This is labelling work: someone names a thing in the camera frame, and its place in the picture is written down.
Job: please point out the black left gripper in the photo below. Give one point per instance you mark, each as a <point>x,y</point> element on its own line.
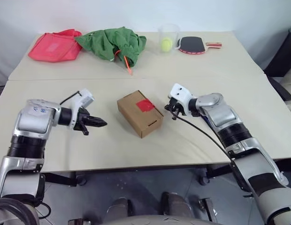
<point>81,118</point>

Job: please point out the green crumpled cloth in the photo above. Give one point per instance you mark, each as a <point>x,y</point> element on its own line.
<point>105,42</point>

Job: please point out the black table frame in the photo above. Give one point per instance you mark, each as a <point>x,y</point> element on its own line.
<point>58,178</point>

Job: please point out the red fabric bag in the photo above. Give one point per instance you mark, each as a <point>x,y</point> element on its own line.
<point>54,47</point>

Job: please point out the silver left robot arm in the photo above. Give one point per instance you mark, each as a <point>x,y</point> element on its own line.
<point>32,119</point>

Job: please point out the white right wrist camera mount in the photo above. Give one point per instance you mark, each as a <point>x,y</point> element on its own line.
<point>180,92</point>

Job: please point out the brown cardboard box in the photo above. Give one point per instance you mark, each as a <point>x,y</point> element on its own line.
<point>138,122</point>

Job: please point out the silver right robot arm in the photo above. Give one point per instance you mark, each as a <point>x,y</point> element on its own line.
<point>230,117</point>

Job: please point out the clear plastic measuring cup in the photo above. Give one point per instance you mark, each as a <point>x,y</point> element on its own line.
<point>170,30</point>

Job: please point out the black chair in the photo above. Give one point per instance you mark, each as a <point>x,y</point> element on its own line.
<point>277,70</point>

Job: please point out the dark rounded robot leg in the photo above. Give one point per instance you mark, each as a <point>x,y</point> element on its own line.
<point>176,204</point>
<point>118,208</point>

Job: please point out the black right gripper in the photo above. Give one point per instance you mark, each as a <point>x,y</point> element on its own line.
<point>178,108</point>

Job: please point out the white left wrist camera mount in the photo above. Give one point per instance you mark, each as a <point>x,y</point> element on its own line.
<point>85,98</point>

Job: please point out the black table caster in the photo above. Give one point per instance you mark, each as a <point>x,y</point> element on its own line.
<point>204,180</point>
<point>81,181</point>

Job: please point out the dark metal bracket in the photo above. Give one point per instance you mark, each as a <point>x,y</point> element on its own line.
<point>207,208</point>

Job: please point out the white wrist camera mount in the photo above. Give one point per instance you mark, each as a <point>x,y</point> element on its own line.
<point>85,98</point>
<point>180,92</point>

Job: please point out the yellow tennis ball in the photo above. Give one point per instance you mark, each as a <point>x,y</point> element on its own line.
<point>166,45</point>

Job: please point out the black table tennis paddle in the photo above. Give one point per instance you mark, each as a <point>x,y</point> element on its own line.
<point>192,44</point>

